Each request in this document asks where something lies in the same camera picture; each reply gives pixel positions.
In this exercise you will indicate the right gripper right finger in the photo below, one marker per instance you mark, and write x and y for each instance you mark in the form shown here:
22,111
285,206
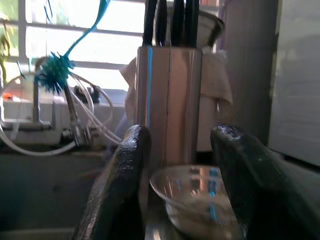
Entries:
260,195

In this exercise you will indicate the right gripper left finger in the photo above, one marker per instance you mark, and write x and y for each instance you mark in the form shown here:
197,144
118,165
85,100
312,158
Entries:
117,190

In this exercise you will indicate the large steel bowl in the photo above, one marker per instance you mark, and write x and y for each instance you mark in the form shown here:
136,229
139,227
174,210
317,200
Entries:
190,200

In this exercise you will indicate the stainless steel sink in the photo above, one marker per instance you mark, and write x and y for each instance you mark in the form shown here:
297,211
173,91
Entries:
50,195

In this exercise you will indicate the thin white tube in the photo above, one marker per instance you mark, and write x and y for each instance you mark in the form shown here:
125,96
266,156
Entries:
105,100

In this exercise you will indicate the stainless steel knife block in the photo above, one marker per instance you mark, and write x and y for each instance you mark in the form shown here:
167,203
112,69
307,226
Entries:
175,100

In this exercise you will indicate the white cloth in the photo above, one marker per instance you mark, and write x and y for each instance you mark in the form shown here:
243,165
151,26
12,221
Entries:
217,80

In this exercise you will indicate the blue bottle brush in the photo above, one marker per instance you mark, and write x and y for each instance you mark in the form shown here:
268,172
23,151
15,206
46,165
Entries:
53,72

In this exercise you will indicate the small orange item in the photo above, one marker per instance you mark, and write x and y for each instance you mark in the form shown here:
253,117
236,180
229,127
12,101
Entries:
7,95

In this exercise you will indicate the window with white bars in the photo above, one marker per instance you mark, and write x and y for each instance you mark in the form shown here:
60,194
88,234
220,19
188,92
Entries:
112,42

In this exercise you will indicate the round steel dish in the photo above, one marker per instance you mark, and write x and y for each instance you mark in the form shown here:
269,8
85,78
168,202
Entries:
212,25

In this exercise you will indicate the chrome wall tap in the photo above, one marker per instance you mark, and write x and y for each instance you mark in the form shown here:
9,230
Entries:
37,100

